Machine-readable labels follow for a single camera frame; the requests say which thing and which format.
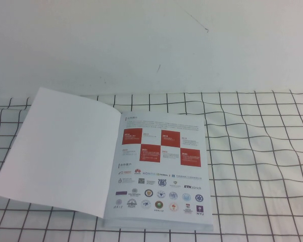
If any AgileX robotics brochure book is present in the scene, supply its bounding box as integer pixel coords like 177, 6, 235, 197
0, 87, 214, 232

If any white black-grid tablecloth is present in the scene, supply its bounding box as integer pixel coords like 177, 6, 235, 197
0, 89, 303, 242

